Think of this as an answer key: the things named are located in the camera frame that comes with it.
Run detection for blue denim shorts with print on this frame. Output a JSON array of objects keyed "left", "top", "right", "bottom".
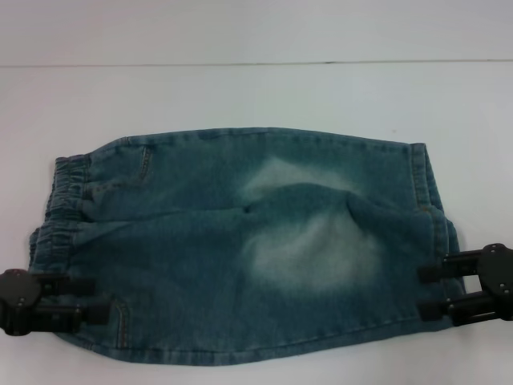
[{"left": 27, "top": 126, "right": 468, "bottom": 364}]

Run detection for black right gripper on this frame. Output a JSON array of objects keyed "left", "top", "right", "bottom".
[{"left": 416, "top": 241, "right": 513, "bottom": 325}]

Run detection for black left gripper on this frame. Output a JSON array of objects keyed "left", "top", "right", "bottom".
[{"left": 0, "top": 268, "right": 111, "bottom": 336}]

